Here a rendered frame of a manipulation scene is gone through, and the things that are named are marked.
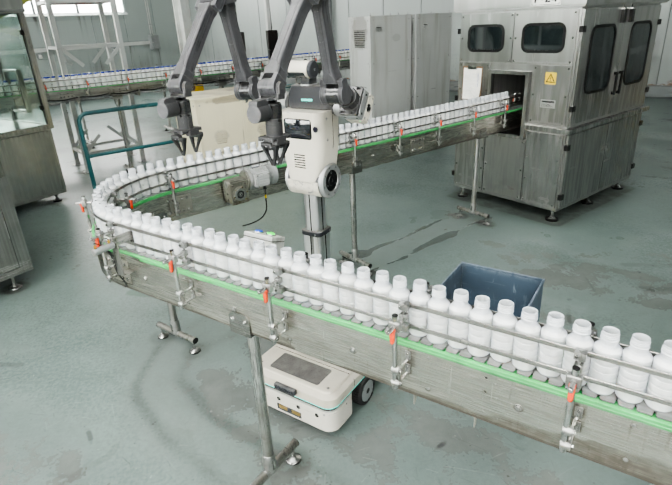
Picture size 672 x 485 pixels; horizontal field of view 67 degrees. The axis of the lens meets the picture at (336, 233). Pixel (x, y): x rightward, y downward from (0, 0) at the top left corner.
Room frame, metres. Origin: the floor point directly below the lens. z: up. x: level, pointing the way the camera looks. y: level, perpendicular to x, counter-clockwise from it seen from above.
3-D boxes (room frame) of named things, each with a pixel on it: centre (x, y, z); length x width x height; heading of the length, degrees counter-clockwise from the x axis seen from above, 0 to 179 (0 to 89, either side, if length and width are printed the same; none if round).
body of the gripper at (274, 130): (1.69, 0.19, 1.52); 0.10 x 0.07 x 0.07; 146
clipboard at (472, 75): (5.15, -1.40, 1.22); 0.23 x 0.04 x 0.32; 38
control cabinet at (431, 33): (8.36, -1.49, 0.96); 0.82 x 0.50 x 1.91; 128
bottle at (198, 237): (1.74, 0.51, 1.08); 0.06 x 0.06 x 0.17
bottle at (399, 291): (1.27, -0.17, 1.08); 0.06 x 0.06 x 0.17
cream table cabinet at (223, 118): (5.85, 1.12, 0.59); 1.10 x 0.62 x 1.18; 128
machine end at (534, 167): (5.30, -2.27, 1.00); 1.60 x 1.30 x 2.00; 128
